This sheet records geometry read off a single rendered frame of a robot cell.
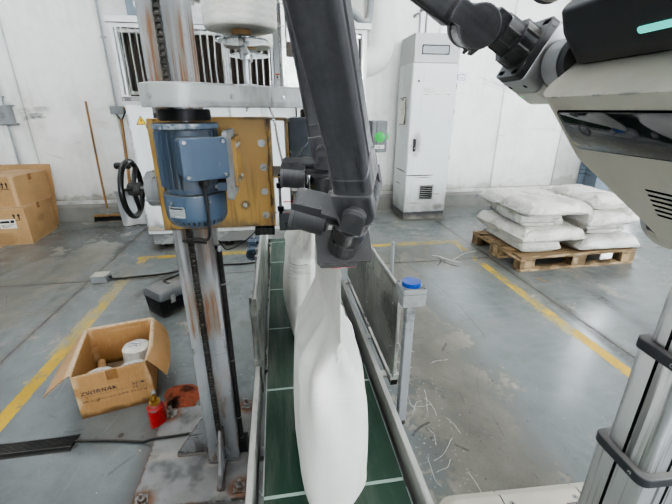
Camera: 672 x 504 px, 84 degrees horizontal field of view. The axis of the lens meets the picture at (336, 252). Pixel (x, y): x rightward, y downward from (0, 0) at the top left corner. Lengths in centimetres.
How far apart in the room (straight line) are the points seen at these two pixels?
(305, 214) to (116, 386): 169
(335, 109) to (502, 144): 568
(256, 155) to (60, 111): 471
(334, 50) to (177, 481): 165
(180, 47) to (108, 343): 175
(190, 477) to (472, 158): 517
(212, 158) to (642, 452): 106
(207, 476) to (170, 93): 140
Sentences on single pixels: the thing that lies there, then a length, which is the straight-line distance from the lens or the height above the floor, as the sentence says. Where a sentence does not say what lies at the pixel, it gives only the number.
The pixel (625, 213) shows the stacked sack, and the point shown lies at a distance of 425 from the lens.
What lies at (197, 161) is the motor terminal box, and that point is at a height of 126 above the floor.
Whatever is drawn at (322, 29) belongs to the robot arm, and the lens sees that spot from 40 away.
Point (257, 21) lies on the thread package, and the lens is 95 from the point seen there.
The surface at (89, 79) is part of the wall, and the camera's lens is 557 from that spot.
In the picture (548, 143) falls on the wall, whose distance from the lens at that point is 650.
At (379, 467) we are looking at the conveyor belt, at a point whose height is 38.
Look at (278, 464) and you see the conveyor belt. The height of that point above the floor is 38.
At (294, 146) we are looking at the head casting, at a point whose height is 126.
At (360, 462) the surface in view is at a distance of 103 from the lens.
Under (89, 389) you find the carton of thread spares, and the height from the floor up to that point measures 15.
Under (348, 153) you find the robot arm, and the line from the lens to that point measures 47.
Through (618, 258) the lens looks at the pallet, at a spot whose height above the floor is 5.
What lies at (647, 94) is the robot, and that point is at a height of 138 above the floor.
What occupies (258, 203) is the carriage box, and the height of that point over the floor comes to 110.
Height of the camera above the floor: 136
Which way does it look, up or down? 21 degrees down
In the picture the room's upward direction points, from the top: straight up
